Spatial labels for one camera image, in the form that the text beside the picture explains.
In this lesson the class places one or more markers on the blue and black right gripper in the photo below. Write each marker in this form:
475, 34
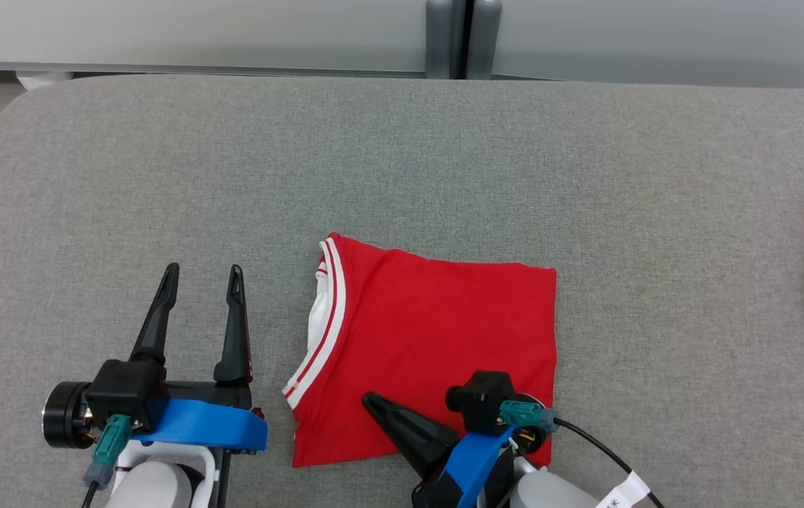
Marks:
472, 466

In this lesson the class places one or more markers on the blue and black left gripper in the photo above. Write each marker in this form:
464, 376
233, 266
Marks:
211, 423

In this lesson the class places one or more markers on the red white numbered jersey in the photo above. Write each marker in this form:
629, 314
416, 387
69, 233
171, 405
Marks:
430, 324

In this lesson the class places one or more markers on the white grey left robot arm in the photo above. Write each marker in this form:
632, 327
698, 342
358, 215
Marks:
154, 487

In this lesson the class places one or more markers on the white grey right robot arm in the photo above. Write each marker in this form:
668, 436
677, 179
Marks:
550, 490

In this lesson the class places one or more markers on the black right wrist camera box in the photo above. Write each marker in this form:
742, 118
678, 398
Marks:
483, 398

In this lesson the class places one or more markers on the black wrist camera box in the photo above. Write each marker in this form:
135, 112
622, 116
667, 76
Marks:
483, 398
126, 391

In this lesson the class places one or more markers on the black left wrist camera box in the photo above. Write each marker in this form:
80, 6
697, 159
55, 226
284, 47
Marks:
126, 391

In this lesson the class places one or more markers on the grey partition bottom rail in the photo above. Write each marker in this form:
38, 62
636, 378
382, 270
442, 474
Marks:
197, 68

